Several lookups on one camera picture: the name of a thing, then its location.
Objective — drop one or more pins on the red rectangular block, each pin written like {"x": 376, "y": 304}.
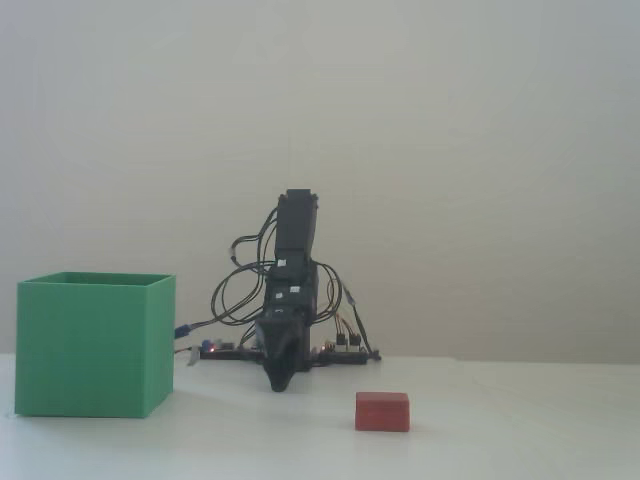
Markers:
{"x": 382, "y": 412}

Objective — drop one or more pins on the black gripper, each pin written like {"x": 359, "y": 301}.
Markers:
{"x": 292, "y": 305}

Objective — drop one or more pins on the green square plastic bin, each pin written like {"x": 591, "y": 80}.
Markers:
{"x": 85, "y": 350}

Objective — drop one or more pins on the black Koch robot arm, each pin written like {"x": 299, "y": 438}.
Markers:
{"x": 296, "y": 225}

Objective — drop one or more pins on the circuit board with jumper headers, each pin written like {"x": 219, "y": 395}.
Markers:
{"x": 345, "y": 356}

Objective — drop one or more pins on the blue controller circuit board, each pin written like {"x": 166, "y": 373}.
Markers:
{"x": 215, "y": 353}

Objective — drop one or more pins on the grey tape strip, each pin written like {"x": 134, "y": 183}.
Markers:
{"x": 192, "y": 356}

